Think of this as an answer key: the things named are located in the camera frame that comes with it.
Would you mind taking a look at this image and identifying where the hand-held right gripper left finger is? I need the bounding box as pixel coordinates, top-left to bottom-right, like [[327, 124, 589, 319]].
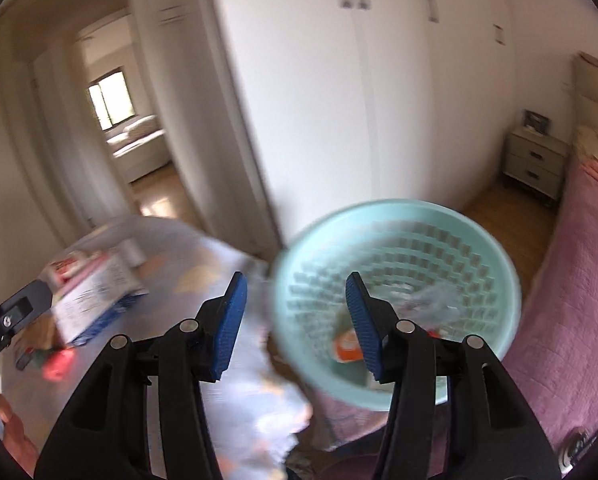
[[34, 271, 250, 480]]

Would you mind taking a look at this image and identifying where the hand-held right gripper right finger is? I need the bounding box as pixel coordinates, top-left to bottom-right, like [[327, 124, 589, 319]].
[[345, 271, 562, 480]]

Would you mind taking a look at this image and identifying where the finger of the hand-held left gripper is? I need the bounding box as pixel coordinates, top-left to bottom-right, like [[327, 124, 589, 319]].
[[0, 280, 53, 362]]

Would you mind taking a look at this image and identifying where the white and blue carton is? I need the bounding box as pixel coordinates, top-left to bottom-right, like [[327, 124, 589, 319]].
[[54, 252, 150, 348]]

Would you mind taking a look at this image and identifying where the teal plastic laundry basket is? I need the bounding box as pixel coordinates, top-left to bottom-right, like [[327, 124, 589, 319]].
[[273, 199, 522, 411]]

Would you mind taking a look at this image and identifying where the small red packet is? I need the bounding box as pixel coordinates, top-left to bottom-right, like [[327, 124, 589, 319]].
[[41, 347, 77, 383]]

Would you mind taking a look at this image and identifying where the clear plastic wrapper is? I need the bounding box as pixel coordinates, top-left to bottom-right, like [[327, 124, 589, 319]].
[[404, 285, 460, 332]]

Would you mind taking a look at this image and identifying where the grey patterned fleece blanket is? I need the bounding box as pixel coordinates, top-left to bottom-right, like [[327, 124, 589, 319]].
[[9, 215, 314, 480]]

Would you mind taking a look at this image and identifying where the light floral sofa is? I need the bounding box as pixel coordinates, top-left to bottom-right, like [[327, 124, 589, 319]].
[[106, 115, 172, 182]]

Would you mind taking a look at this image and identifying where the pink quilted bedspread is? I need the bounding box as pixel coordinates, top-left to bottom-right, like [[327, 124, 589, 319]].
[[499, 160, 598, 461]]

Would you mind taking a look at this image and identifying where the white wardrobe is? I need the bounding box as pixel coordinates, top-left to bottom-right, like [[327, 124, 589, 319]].
[[204, 0, 518, 261]]

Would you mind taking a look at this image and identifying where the window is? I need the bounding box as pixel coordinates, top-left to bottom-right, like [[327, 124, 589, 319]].
[[88, 72, 132, 129]]

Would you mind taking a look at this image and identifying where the beige two-drawer nightstand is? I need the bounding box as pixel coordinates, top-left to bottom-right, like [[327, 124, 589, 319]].
[[502, 127, 570, 207]]

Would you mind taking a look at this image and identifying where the cream folded blanket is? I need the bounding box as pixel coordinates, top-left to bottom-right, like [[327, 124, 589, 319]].
[[574, 125, 598, 167]]

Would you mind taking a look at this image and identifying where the beige padded headboard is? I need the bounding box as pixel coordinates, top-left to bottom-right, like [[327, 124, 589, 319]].
[[571, 52, 598, 131]]

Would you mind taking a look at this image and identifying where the dark picture frame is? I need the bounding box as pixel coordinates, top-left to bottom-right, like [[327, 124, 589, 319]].
[[523, 110, 551, 135]]

